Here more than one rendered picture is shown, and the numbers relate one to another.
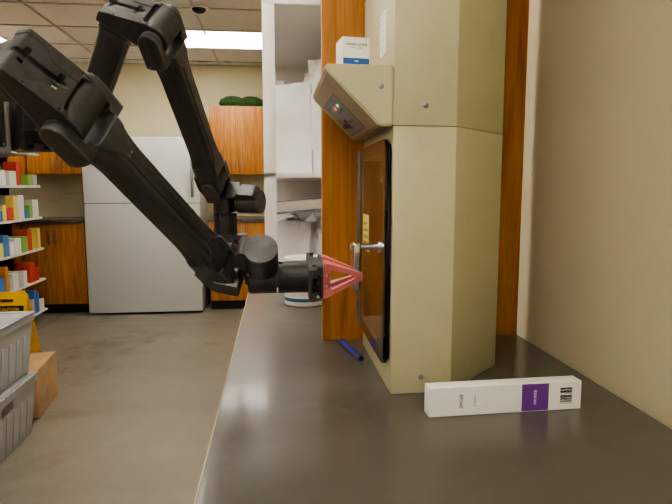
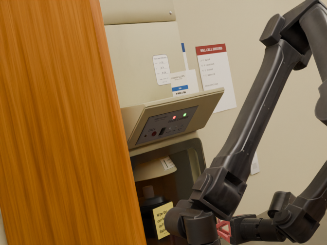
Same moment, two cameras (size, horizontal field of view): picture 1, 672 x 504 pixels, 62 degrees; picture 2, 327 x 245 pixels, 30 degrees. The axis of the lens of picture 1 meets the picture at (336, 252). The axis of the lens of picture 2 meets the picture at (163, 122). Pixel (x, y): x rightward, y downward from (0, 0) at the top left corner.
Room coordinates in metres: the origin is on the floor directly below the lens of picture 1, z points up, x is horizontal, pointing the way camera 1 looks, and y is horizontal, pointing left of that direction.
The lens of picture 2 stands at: (2.16, 1.07, 1.53)
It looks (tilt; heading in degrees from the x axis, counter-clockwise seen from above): 3 degrees down; 227
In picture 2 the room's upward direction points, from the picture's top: 11 degrees counter-clockwise
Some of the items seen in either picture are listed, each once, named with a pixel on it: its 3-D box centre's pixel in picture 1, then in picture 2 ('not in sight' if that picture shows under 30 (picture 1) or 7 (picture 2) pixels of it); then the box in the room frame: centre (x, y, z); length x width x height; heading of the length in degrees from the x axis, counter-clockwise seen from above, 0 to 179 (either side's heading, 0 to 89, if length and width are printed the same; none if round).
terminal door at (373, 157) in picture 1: (371, 245); (178, 223); (1.12, -0.07, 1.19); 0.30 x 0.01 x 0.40; 6
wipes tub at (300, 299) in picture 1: (304, 279); not in sight; (1.75, 0.10, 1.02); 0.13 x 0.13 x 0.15
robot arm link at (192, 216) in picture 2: (227, 202); (199, 227); (1.38, 0.27, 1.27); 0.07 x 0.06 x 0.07; 73
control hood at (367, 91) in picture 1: (347, 108); (173, 117); (1.11, -0.02, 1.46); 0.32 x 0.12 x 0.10; 6
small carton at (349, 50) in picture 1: (352, 57); (184, 82); (1.05, -0.03, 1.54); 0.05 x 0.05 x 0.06; 14
